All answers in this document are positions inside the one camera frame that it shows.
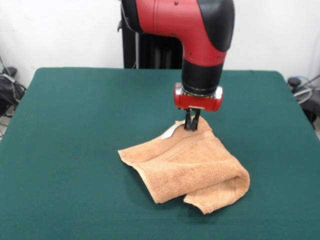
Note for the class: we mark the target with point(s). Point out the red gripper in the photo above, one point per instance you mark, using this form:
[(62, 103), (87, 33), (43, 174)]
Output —
[(197, 102)]

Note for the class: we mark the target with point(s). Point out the tan terry towel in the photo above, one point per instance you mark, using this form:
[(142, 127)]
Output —
[(195, 162)]

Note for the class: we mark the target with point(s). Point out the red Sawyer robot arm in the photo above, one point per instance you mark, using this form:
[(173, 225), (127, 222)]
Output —
[(195, 32)]

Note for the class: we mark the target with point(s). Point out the dark green table cloth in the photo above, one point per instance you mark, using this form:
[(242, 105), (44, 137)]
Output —
[(75, 162)]

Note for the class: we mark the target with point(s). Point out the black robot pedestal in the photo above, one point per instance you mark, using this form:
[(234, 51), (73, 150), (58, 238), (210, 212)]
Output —
[(130, 50)]

